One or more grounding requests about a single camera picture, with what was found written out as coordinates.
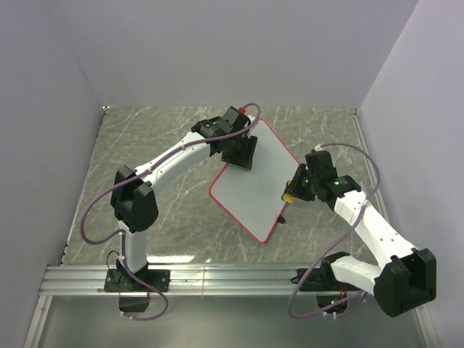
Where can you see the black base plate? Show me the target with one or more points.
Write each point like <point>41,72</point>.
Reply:
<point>316,281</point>
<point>120,281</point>

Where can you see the red framed whiteboard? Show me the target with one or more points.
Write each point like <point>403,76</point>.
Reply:
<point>253,197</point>

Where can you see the aluminium table edge rail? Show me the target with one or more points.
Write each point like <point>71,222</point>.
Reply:
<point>376,199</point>

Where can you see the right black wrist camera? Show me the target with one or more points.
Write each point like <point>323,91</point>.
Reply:
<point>320,165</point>

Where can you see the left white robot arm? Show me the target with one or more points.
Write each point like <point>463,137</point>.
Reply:
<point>134,198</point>

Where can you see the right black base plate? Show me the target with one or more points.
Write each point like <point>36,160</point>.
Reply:
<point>316,281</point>

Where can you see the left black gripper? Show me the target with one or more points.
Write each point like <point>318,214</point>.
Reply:
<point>245,159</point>

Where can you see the aluminium mounting rail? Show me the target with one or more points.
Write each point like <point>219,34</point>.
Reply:
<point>185,279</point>

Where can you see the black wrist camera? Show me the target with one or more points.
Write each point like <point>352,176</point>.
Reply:
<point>233,121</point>
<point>320,165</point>

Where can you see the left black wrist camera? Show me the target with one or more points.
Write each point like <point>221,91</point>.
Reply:
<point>233,121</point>

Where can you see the yellow whiteboard eraser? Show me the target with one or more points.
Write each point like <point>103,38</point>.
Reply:
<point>288,198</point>

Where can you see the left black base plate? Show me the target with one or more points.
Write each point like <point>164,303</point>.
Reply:
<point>120,281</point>

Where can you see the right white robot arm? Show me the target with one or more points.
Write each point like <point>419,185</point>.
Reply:
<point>403,276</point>

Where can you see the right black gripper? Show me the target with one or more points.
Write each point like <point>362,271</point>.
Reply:
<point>294,185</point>

